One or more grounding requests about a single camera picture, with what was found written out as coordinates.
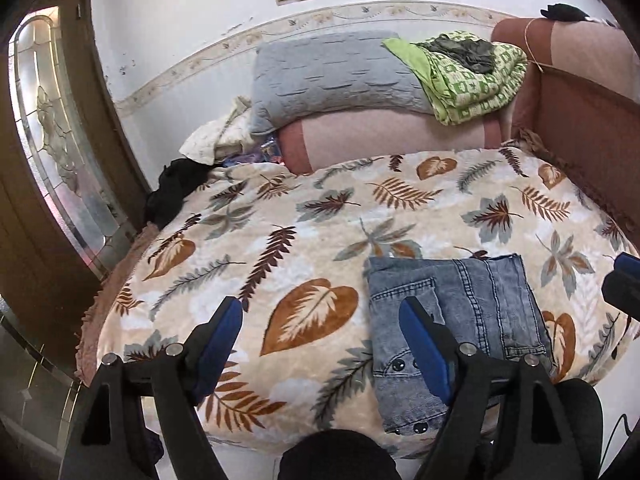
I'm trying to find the blue denim pants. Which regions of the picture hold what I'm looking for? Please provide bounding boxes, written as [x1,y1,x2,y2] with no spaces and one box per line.
[364,254,554,436]

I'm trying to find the leaf pattern fleece blanket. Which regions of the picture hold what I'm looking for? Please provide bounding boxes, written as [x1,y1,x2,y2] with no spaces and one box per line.
[76,147,639,458]

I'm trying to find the pink brown sofa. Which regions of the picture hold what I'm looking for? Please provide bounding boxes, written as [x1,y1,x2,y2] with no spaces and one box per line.
[278,18,639,242]

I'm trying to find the black cloth at sofa edge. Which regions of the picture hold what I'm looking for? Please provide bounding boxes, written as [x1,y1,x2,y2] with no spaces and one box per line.
[143,158,219,230]

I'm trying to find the white crumpled cloth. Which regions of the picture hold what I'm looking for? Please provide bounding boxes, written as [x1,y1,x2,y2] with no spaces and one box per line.
[179,96,256,165]

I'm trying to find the colourful packet beside pillow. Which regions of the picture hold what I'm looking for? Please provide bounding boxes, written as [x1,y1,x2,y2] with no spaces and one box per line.
[222,136,284,168]

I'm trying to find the green patterned folded blanket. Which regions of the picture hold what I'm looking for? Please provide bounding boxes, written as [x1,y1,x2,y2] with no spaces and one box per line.
[383,30,528,126]

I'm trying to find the dark cloth on green blanket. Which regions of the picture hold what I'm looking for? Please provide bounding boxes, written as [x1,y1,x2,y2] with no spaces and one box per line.
[416,34,495,75]

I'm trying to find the wooden glass panel door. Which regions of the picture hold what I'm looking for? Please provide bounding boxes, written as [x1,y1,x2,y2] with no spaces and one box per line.
[1,0,145,318]

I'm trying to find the black item on sofa back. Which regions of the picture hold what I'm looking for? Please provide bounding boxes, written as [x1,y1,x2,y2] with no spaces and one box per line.
[540,3,589,23]

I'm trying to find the grey quilted pillow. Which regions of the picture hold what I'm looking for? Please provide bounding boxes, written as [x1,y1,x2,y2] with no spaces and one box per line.
[250,30,433,136]

